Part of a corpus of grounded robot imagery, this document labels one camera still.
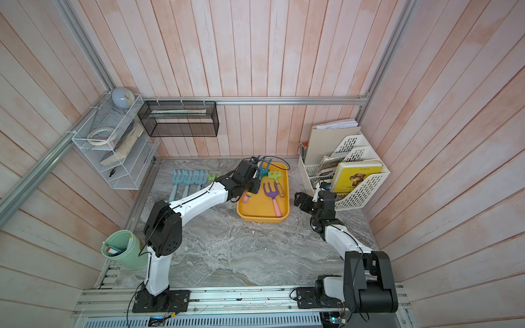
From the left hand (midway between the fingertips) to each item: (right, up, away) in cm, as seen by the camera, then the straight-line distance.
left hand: (255, 183), depth 92 cm
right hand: (+22, -6, -1) cm, 23 cm away
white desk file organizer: (+46, +15, -3) cm, 48 cm away
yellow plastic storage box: (+8, -11, +8) cm, 16 cm away
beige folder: (+33, +21, +1) cm, 39 cm away
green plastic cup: (-53, -25, -12) cm, 60 cm away
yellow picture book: (+39, +3, -8) cm, 40 cm away
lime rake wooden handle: (-24, +2, +18) cm, 30 cm away
